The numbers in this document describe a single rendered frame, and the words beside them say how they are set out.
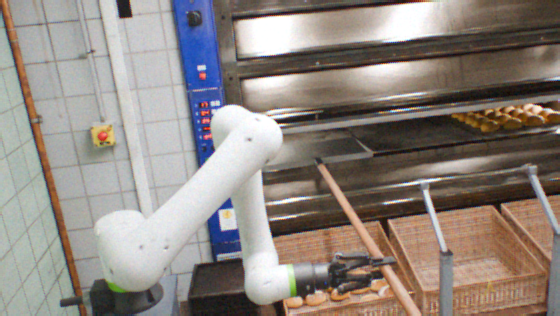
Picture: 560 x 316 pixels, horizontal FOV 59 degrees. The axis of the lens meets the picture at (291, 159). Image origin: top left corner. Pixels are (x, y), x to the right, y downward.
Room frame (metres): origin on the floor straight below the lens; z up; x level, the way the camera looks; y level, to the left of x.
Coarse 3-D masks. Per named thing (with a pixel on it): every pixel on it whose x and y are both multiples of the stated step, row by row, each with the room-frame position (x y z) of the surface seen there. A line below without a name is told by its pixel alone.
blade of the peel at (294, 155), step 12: (300, 144) 2.58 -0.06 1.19; (312, 144) 2.56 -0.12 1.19; (324, 144) 2.54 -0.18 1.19; (336, 144) 2.52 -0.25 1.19; (348, 144) 2.50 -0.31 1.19; (360, 144) 2.47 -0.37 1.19; (276, 156) 2.41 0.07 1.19; (288, 156) 2.39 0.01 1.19; (300, 156) 2.37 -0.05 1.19; (312, 156) 2.36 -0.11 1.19; (324, 156) 2.34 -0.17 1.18; (336, 156) 2.25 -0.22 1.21; (348, 156) 2.26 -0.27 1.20; (360, 156) 2.26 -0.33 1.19; (372, 156) 2.27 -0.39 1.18; (264, 168) 2.21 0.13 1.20; (276, 168) 2.22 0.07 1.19
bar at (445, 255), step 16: (448, 176) 1.93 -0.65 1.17; (464, 176) 1.93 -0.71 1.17; (480, 176) 1.93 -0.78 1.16; (352, 192) 1.87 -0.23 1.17; (368, 192) 1.88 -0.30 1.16; (432, 208) 1.84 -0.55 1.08; (544, 208) 1.85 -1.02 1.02; (432, 224) 1.80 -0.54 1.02; (448, 256) 1.68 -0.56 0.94; (448, 272) 1.68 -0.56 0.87; (448, 288) 1.68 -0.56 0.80; (448, 304) 1.68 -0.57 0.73
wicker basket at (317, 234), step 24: (288, 240) 2.17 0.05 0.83; (312, 240) 2.19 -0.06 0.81; (336, 240) 2.20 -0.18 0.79; (360, 240) 2.21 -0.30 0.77; (384, 240) 2.13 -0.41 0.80; (288, 264) 2.14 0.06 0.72; (408, 288) 1.85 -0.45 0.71; (288, 312) 1.73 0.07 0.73; (312, 312) 1.73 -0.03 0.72; (360, 312) 1.75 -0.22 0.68; (384, 312) 1.77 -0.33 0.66
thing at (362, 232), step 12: (324, 168) 2.09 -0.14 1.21; (336, 192) 1.81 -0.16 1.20; (348, 204) 1.68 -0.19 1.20; (348, 216) 1.60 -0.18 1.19; (360, 228) 1.48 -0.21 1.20; (372, 240) 1.40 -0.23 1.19; (372, 252) 1.33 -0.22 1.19; (384, 276) 1.21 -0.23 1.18; (396, 276) 1.19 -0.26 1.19; (396, 288) 1.13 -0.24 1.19; (408, 300) 1.07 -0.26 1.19; (408, 312) 1.03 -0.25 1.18
